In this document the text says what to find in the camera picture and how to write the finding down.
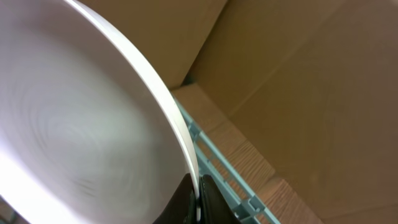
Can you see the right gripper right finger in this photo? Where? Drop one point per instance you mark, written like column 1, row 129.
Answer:
column 214, row 208

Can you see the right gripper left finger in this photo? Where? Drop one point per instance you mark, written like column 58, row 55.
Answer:
column 181, row 208

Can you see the white round plate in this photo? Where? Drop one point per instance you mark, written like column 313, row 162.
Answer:
column 89, row 131

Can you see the grey dishwasher rack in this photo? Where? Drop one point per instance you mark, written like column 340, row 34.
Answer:
column 241, row 199

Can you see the brown cardboard box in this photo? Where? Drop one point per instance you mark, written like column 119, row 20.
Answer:
column 312, row 85

